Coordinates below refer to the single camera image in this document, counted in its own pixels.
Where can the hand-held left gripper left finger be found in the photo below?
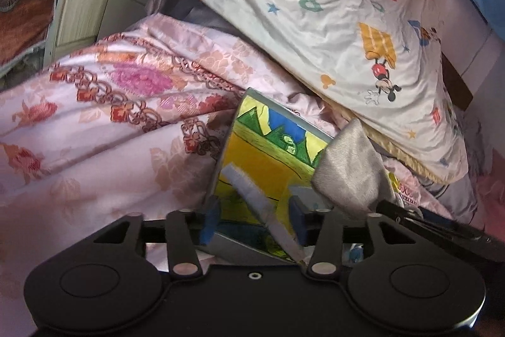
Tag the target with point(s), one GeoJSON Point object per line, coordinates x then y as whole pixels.
{"type": "Point", "coordinates": [209, 220]}

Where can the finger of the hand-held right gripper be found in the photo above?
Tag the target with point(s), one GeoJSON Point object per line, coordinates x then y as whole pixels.
{"type": "Point", "coordinates": [418, 218]}

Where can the cartoon print white quilt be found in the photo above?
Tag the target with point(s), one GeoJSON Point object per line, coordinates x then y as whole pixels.
{"type": "Point", "coordinates": [315, 5]}

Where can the colourful fabric storage box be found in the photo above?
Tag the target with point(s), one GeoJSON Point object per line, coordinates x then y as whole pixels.
{"type": "Point", "coordinates": [260, 155]}

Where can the grey fabric cloth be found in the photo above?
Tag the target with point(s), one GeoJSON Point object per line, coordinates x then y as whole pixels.
{"type": "Point", "coordinates": [351, 171]}

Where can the grey blanket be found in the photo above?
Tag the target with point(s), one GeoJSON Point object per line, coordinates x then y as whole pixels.
{"type": "Point", "coordinates": [189, 11]}

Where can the pink cloth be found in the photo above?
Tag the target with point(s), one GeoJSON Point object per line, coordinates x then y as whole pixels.
{"type": "Point", "coordinates": [491, 202]}

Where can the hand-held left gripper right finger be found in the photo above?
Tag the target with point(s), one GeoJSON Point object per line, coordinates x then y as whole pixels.
{"type": "Point", "coordinates": [298, 220]}

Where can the brown wooden headboard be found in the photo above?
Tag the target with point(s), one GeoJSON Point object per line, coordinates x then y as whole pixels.
{"type": "Point", "coordinates": [457, 84]}

